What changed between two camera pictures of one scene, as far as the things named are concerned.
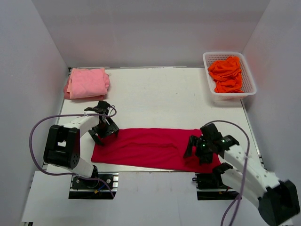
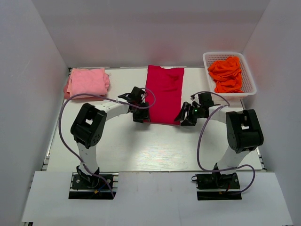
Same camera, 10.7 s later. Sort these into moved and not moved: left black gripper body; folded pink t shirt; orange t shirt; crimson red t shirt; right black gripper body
Moved: crimson red t shirt; right black gripper body; left black gripper body
Not moved: orange t shirt; folded pink t shirt
